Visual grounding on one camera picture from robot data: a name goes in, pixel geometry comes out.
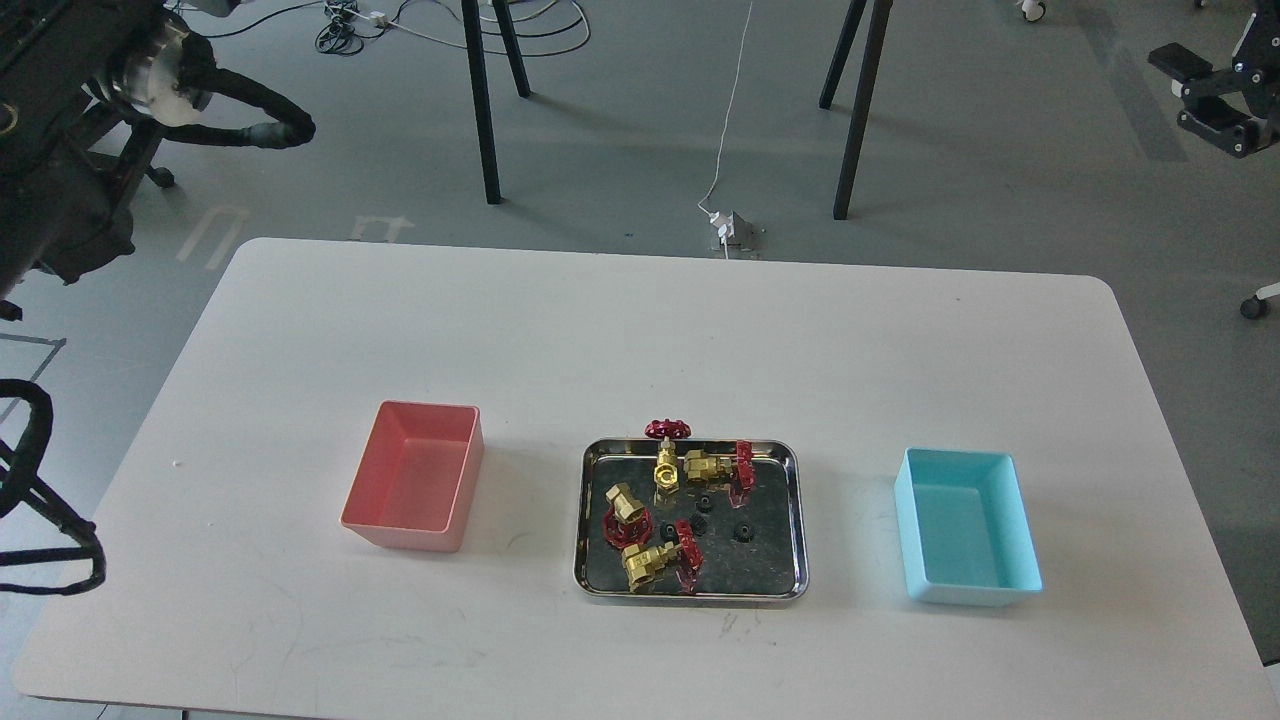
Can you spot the black table leg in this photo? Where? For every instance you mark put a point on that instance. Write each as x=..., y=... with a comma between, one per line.
x=475, y=54
x=868, y=74

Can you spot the black table leg right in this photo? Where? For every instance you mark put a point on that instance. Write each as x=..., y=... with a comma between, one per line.
x=868, y=74

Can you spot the pink plastic box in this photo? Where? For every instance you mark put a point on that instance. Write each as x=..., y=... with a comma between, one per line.
x=416, y=479

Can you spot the brass valve red handwheel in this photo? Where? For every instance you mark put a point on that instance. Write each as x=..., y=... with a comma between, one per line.
x=627, y=521
x=667, y=432

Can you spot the brass valve lying top right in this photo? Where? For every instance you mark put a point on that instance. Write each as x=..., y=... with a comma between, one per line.
x=736, y=473

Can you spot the black table leg left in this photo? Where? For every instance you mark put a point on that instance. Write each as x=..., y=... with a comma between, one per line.
x=475, y=54

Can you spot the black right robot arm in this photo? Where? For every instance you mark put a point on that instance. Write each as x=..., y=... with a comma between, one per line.
x=1234, y=108

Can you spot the upright brass valve red handwheel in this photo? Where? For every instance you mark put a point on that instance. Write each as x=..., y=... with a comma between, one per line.
x=667, y=432

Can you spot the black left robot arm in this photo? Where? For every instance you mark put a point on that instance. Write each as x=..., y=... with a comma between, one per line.
x=89, y=91

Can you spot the blue plastic box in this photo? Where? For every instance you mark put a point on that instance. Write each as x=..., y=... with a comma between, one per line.
x=964, y=531

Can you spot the brass valve lying bottom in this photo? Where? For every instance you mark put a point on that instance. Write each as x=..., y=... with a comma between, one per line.
x=642, y=565

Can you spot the brass valve lying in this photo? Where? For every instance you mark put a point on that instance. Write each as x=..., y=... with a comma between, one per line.
x=642, y=565
x=736, y=473

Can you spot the stainless steel tray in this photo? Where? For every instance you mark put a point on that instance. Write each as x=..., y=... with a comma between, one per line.
x=771, y=568

